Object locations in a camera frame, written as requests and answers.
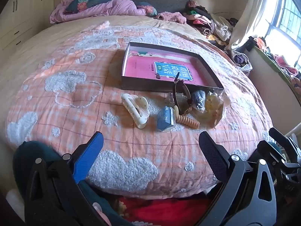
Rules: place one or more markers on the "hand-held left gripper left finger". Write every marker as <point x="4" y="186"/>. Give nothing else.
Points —
<point x="90" y="154"/>

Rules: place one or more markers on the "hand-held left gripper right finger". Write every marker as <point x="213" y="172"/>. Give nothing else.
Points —
<point x="212" y="159"/>

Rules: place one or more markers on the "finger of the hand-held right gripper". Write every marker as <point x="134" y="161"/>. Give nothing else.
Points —
<point x="270" y="151"/>
<point x="285" y="143"/>

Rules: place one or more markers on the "yellow rings clear packet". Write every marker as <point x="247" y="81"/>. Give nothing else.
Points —
<point x="212" y="103"/>

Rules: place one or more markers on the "blue rectangular hair clip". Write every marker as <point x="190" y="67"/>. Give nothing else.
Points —
<point x="165" y="120"/>

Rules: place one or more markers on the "dark dotted hair clip packet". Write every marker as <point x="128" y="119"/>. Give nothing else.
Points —
<point x="198" y="98"/>

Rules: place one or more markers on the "white hair claw clip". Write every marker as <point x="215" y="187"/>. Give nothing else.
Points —
<point x="128" y="101"/>

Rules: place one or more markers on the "dark red headband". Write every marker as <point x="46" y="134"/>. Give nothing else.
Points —
<point x="174" y="96"/>

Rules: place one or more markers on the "grey cardboard box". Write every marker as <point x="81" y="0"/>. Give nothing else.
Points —
<point x="145" y="83"/>

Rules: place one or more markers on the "orange plaid blanket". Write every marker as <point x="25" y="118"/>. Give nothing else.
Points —
<point x="70" y="113"/>

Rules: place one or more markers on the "dark teal garment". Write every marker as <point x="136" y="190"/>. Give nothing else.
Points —
<point x="28" y="150"/>

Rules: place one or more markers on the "red floral garment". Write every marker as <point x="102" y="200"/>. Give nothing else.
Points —
<point x="164" y="211"/>

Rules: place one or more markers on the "windowsill clutter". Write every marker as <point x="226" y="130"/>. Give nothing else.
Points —
<point x="279" y="61"/>

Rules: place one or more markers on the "basket of clothes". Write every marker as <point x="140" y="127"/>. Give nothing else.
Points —
<point x="241" y="61"/>

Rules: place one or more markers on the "pink book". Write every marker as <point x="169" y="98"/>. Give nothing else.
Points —
<point x="150" y="66"/>

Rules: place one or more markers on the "window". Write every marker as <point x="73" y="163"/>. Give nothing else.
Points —
<point x="289" y="16"/>

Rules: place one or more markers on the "small peach cloth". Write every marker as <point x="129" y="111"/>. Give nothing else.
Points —
<point x="104" y="25"/>

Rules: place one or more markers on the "pile of clothes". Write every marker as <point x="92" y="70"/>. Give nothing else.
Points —
<point x="211" y="24"/>

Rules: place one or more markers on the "white curtain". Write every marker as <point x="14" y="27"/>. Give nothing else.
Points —
<point x="254" y="11"/>

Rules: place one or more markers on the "purple quilt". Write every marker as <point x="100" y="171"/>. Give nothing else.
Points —
<point x="112" y="10"/>

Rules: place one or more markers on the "pink fuzzy garment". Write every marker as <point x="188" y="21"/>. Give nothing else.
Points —
<point x="170" y="17"/>

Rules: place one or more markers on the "large floral pillow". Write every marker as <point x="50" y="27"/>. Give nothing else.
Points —
<point x="87" y="1"/>

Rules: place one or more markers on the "small floral pillow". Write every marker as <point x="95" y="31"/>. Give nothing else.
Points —
<point x="148" y="9"/>

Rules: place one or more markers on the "cream wardrobe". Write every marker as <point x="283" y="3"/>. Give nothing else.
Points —
<point x="25" y="11"/>

